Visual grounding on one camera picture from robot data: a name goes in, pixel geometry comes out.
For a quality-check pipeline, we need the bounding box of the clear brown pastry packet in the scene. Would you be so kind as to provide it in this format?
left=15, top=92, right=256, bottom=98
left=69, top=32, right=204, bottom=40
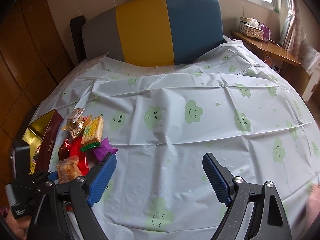
left=56, top=155, right=82, bottom=184

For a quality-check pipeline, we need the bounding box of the bright red snack packet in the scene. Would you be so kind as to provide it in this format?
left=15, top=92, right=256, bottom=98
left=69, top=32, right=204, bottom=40
left=69, top=135, right=89, bottom=176

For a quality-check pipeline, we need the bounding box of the dark red foil packet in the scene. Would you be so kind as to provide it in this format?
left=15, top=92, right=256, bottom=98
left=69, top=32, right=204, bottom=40
left=58, top=138, right=70, bottom=161

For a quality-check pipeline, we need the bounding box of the purple snack packet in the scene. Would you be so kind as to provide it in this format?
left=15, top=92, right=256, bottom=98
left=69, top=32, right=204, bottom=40
left=92, top=138, right=118, bottom=162

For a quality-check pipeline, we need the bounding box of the green cracker packet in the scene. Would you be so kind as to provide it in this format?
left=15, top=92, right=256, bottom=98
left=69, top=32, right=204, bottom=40
left=80, top=115, right=104, bottom=152

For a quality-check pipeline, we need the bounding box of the person's left hand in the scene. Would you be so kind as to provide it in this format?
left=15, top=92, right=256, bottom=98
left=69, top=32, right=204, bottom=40
left=1, top=206, right=31, bottom=240

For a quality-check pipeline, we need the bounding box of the person's right hand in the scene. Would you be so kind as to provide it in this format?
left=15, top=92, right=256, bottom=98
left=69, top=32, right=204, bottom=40
left=305, top=184, right=320, bottom=228

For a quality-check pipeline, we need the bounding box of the gold tin box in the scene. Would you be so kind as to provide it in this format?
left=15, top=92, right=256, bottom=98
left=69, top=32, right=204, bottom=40
left=22, top=109, right=63, bottom=174

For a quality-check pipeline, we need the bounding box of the white cloud-print tablecloth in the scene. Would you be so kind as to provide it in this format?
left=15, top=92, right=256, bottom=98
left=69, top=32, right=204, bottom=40
left=34, top=41, right=319, bottom=239

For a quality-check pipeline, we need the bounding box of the wooden side table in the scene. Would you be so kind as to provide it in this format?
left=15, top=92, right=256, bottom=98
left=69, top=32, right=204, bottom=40
left=231, top=30, right=308, bottom=96

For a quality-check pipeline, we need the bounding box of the grey yellow blue chair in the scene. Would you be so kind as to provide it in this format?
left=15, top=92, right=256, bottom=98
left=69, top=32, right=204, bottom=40
left=82, top=0, right=224, bottom=67

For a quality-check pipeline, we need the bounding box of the floral curtain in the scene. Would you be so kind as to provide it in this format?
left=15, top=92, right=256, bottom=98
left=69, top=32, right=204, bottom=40
left=279, top=0, right=302, bottom=57

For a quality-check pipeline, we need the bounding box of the purple box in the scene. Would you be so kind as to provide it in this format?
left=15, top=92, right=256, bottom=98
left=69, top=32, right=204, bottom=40
left=259, top=23, right=270, bottom=43

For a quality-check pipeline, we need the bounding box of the tissue box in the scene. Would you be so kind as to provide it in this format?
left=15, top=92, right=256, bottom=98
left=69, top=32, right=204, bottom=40
left=240, top=17, right=264, bottom=41

